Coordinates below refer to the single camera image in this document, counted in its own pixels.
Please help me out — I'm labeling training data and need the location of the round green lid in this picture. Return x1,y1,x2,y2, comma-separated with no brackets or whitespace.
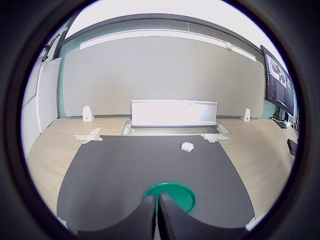
143,181,197,220

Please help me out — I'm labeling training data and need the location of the small white plastic terminal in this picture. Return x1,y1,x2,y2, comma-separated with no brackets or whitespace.
180,141,196,153

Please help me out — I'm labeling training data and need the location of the dark grey mat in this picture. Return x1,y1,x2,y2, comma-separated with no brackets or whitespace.
56,134,256,232

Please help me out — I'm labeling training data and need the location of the white tape piece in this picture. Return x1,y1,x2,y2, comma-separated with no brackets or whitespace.
200,133,231,144
73,127,103,145
57,216,69,230
245,216,257,232

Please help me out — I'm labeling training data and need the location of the flat black device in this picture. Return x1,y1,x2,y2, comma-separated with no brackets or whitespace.
286,138,299,157

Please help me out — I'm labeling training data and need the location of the white partition panel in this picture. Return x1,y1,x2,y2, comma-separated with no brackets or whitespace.
21,56,62,158

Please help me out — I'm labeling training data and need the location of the grey partition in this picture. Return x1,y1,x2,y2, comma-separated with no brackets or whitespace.
61,36,266,118

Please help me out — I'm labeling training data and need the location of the black computer screen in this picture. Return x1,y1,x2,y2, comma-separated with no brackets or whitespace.
260,44,296,117

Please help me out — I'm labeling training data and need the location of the small white bracket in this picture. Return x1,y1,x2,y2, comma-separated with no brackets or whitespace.
241,108,252,123
82,105,95,123

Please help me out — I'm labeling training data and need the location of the white partition top rail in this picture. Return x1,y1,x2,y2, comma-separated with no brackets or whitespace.
79,29,257,63

